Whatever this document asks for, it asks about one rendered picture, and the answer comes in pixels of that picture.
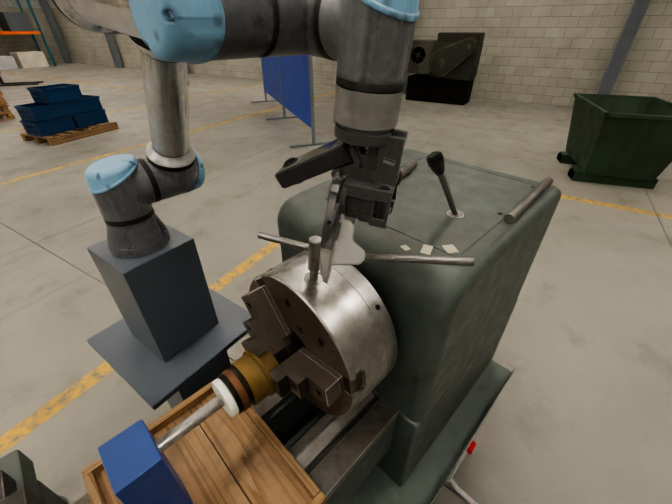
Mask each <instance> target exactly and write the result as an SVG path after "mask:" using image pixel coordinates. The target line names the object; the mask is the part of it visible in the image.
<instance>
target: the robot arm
mask: <svg viewBox="0 0 672 504"><path fill-rule="evenodd" d="M50 2H51V3H52V5H53V6H54V7H55V8H56V10H57V11H58V12H59V13H60V14H61V15H62V16H64V17H65V18H66V19H67V20H69V21H70V22H72V23H73V24H75V25H77V26H79V27H81V28H84V29H86V30H89V31H93V32H98V33H110V34H127V35H128V36H129V38H130V40H131V41H132V42H133V43H134V44H135V45H136V46H137V47H139V52H140V60H141V67H142V75H143V82H144V90H145V98H146V105H147V113H148V120H149V128H150V136H151V142H149V143H148V145H147V146H146V157H143V158H139V159H136V158H135V157H134V156H133V155H130V154H121V155H114V156H110V157H107V158H104V159H101V160H99V161H97V162H95V163H93V164H92V165H90V166H89V167H88V168H87V169H86V171H85V179H86V181H87V184H88V186H89V191H90V193H92V195H93V197H94V200H95V202H96V204H97V206H98V208H99V210H100V213H101V215H102V217H103V219H104V221H105V223H106V227H107V245H108V248H109V250H110V252H111V254H112V255H113V256H115V257H118V258H137V257H142V256H146V255H149V254H152V253H154V252H156V251H158V250H160V249H162V248H163V247H164V246H165V245H167V243H168V242H169V241H170V234H169V231H168V228H167V227H166V226H165V225H164V223H163V222H162V221H161V220H160V218H159V217H158V216H157V215H156V214H155V211H154V209H153V206H152V203H155V202H158V201H161V200H165V199H168V198H171V197H174V196H177V195H180V194H183V193H189V192H192V191H193V190H195V189H198V188H199V187H201V186H202V184H203V183H204V179H205V168H204V167H203V161H202V159H201V157H200V155H199V153H198V152H197V151H196V150H195V149H194V148H193V147H192V146H191V145H190V144H189V113H188V71H187V63H188V64H203V63H207V62H209V61H218V60H232V59H247V58H263V57H279V56H294V55H311V56H316V57H320V58H324V59H328V60H332V61H337V73H336V89H335V104H334V120H335V121H336V122H335V132H334V135H335V137H336V138H337V139H336V140H333V141H331V142H329V143H327V144H325V145H322V146H320V147H318V148H316V149H314V150H311V151H309V152H307V153H305V154H303V155H300V156H298V157H292V158H289V159H287V160H286V161H285V162H284V164H283V165H282V168H281V169H280V170H279V171H278V172H277V173H276V174H275V177H276V179H277V180H278V182H279V184H280V185H281V187H282V188H288V187H290V186H293V185H295V184H300V183H302V182H304V181H305V180H308V179H310V178H313V177H315V176H318V175H320V174H323V173H325V172H328V171H330V170H333V169H334V170H333V171H332V172H331V176H332V178H333V179H332V181H331V183H330V186H329V192H328V200H327V208H326V212H325V217H324V222H323V229H322V236H321V244H320V246H321V249H320V266H319V269H320V273H321V276H322V280H323V282H324V283H327V284H328V281H329V277H330V272H331V266H332V265H359V264H361V263H362V262H363V261H364V259H365V251H364V250H363V249H362V248H361V247H360V246H358V245H357V244H356V243H355V242H354V240H353V234H354V226H355V219H359V220H358V221H362V222H367V223H369V225H370V226H375V227H379V228H384V229H386V225H387V220H388V215H390V213H391V214H392V211H393V207H394V204H395V200H396V196H397V195H396V193H397V190H398V185H399V183H400V181H401V177H402V172H401V170H399V169H400V164H401V160H402V155H403V150H404V146H405V143H406V139H407V134H408V131H407V130H401V129H395V127H396V126H397V123H398V118H399V112H400V106H401V101H402V95H403V88H404V83H405V78H406V73H407V68H408V62H409V57H410V52H411V46H412V41H413V36H414V30H415V25H416V21H417V20H418V18H419V9H418V7H419V0H50ZM342 213H343V214H344V216H345V219H343V220H340V218H341V214H342ZM340 224H341V228H340ZM338 236H339V237H338ZM337 239H338V240H337Z"/></svg>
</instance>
